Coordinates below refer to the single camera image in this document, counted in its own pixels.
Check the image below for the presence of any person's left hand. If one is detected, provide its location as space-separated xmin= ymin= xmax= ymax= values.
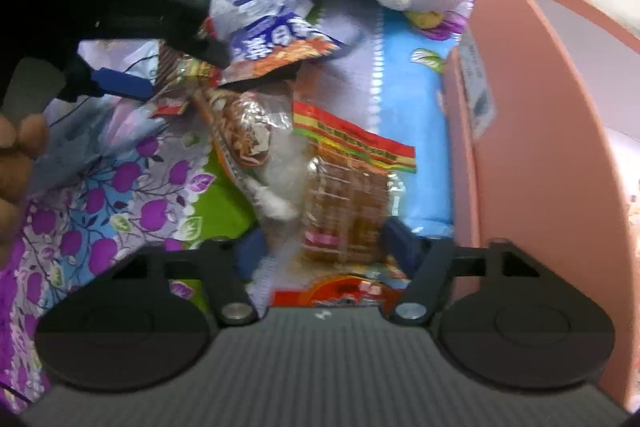
xmin=0 ymin=114 xmax=49 ymax=268

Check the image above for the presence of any orange clear snack packet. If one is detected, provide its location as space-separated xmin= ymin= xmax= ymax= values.
xmin=192 ymin=88 xmax=306 ymax=222

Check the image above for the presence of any red label clear snack bag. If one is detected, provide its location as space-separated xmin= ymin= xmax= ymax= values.
xmin=270 ymin=274 xmax=402 ymax=310

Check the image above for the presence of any blue white chip bag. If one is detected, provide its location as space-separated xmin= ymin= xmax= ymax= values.
xmin=221 ymin=0 xmax=347 ymax=83

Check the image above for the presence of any brown red snack packet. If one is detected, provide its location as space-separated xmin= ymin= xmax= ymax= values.
xmin=149 ymin=43 xmax=222 ymax=118

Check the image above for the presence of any light blue plastic bag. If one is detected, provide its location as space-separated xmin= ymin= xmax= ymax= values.
xmin=29 ymin=0 xmax=311 ymax=193

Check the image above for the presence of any pink cardboard box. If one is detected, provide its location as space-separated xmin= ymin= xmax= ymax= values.
xmin=442 ymin=0 xmax=639 ymax=404

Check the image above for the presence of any striped top brown snack bag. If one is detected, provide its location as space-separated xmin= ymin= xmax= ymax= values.
xmin=293 ymin=101 xmax=416 ymax=265

